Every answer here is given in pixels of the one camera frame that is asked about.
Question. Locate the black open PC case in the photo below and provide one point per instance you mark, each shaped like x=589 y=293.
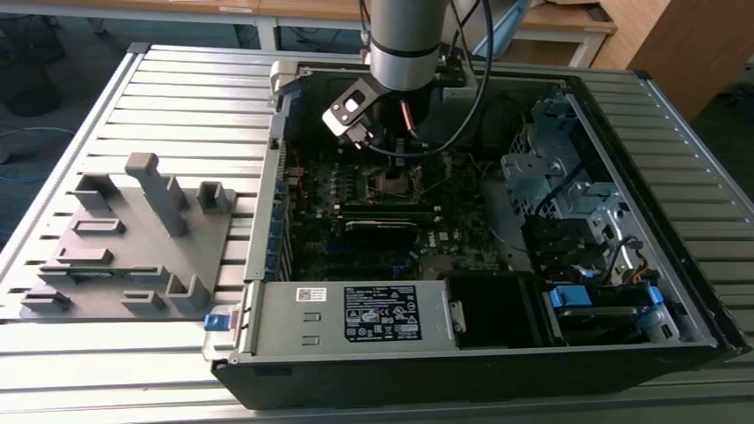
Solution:
x=353 y=384

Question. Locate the blue case latch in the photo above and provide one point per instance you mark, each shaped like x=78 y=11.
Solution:
x=214 y=322

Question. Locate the black RAM slot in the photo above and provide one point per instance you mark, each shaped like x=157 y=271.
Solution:
x=383 y=204
x=383 y=215

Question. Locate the metal locking lever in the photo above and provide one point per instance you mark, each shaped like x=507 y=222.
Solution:
x=439 y=186

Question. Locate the green RAM stick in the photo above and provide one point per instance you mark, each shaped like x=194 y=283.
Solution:
x=93 y=274

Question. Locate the silver CPU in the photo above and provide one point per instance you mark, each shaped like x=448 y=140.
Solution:
x=395 y=179

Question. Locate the wooden cabinet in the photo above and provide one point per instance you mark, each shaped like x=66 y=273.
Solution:
x=676 y=44

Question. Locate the silver metal drive cage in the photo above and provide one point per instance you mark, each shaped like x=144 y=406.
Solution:
x=529 y=168

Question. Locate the wooden desk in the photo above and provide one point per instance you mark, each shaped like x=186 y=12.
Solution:
x=565 y=20

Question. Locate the bronze chipset heatsink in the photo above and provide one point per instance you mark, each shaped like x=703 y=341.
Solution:
x=435 y=267

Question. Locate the green motherboard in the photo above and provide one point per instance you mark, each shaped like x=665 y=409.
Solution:
x=464 y=221

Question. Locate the black office chair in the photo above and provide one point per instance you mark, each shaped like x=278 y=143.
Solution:
x=29 y=79

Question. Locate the white-rimmed wrist camera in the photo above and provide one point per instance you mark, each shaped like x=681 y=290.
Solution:
x=347 y=106

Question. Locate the black hard disk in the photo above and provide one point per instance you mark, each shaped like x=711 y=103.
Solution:
x=595 y=324

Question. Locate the CPU socket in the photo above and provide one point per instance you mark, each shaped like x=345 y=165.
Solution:
x=379 y=185

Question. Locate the grey parts rack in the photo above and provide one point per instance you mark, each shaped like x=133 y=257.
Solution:
x=146 y=265

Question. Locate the grey power supply unit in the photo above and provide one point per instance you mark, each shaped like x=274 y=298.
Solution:
x=282 y=327

